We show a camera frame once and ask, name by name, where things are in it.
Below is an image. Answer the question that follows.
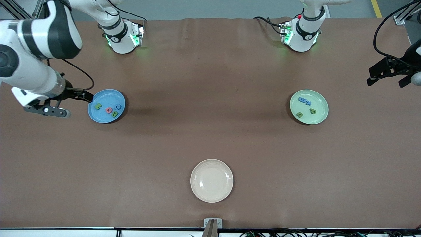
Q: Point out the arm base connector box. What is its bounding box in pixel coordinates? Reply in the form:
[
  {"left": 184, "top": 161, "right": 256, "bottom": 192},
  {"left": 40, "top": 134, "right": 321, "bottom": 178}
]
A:
[
  {"left": 130, "top": 22, "right": 144, "bottom": 47},
  {"left": 279, "top": 21, "right": 293, "bottom": 45}
]

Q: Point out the blue plate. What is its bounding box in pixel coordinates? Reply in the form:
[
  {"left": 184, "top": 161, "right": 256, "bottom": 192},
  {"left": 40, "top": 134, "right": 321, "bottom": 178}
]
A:
[{"left": 87, "top": 89, "right": 126, "bottom": 124}]

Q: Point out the green plate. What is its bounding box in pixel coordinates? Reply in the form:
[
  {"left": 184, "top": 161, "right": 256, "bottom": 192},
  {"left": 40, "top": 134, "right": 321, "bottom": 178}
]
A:
[{"left": 289, "top": 89, "right": 329, "bottom": 125}]

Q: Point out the aluminium frame post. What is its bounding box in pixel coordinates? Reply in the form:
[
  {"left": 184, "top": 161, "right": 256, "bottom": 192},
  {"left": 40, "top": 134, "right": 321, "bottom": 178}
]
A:
[
  {"left": 0, "top": 0, "right": 43, "bottom": 19},
  {"left": 394, "top": 0, "right": 421, "bottom": 25}
]

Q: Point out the beige plate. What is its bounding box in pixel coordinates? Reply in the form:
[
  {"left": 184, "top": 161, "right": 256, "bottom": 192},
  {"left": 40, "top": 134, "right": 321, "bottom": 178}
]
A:
[{"left": 190, "top": 159, "right": 234, "bottom": 203}]

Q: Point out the brown table cover mat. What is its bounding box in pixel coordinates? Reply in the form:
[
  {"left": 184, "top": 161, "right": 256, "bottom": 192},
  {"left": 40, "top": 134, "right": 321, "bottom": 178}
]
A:
[{"left": 0, "top": 17, "right": 421, "bottom": 229}]

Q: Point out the yellow floor tape strip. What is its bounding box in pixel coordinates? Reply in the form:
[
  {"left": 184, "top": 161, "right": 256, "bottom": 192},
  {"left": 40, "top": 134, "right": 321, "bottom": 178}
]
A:
[{"left": 371, "top": 0, "right": 383, "bottom": 18}]

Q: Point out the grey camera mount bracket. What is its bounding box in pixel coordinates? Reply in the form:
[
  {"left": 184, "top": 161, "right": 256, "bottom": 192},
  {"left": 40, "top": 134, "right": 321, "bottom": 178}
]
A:
[{"left": 202, "top": 218, "right": 223, "bottom": 237}]

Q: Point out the black arm base cable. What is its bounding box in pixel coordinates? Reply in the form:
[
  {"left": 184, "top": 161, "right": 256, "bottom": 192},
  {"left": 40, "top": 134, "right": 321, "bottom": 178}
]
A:
[
  {"left": 253, "top": 16, "right": 283, "bottom": 35},
  {"left": 107, "top": 0, "right": 147, "bottom": 27}
]

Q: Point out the white table edge profile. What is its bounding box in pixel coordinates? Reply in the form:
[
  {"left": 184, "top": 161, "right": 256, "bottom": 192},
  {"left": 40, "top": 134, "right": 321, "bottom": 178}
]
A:
[{"left": 0, "top": 228, "right": 421, "bottom": 237}]

